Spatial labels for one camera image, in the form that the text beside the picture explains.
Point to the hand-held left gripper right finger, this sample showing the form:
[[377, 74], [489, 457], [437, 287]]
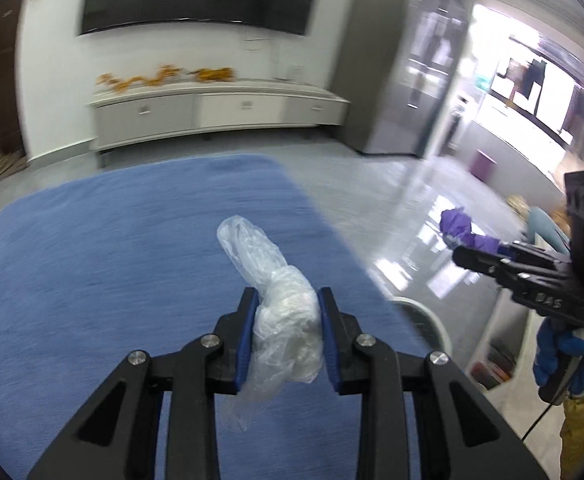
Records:
[[329, 345]]

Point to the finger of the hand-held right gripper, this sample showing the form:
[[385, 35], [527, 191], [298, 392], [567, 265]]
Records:
[[482, 262], [522, 250]]

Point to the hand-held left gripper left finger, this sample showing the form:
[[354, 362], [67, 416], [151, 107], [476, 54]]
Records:
[[249, 340]]

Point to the clear plastic bag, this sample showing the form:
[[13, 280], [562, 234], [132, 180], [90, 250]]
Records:
[[282, 320]]

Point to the white round trash bin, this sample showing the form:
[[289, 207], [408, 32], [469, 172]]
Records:
[[424, 322]]

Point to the pale teal seat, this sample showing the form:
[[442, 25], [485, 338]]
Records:
[[542, 230]]

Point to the white low shelf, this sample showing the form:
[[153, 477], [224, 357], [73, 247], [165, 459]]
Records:
[[512, 330]]

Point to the purple stool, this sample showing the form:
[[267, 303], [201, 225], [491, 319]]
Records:
[[484, 165]]

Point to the balcony window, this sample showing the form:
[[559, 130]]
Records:
[[552, 110]]

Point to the blue fluffy blanket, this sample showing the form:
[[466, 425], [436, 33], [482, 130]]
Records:
[[121, 260]]

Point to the hanging clothes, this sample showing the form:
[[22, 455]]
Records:
[[534, 77]]

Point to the grey refrigerator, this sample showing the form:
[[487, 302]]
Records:
[[392, 70]]

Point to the grey television stand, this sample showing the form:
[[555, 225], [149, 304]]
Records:
[[171, 115]]

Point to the golden tiger figure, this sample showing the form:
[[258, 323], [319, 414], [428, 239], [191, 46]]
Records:
[[214, 75]]

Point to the golden dragon figure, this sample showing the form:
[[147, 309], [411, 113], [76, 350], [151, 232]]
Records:
[[136, 80]]

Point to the beige shoes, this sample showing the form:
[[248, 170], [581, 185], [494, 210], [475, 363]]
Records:
[[6, 165]]

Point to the green wall sign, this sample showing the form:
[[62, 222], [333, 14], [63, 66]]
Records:
[[482, 84]]

